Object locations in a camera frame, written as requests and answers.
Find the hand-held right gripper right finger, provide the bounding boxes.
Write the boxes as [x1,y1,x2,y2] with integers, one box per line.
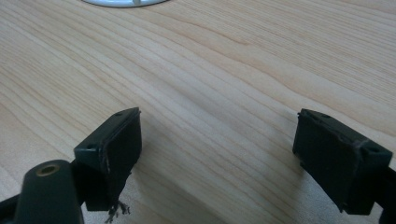
[291,107,394,217]

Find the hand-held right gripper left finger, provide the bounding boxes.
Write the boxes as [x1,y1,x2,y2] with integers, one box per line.
[73,106,143,224]

